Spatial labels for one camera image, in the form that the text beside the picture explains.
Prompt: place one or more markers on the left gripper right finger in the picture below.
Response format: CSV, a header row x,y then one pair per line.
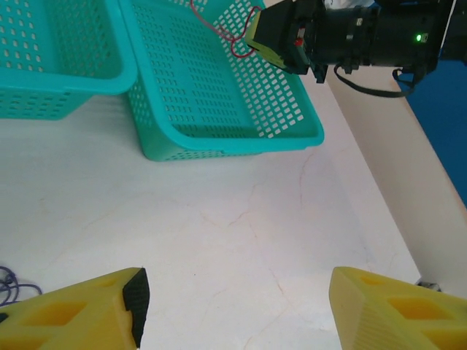
x,y
394,317

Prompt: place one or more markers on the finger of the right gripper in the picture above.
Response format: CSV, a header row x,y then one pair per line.
x,y
268,55
277,29

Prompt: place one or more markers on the teal plastic mesh basket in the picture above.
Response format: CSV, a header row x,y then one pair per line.
x,y
54,36
204,91

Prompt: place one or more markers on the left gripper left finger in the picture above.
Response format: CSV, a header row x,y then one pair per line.
x,y
84,317

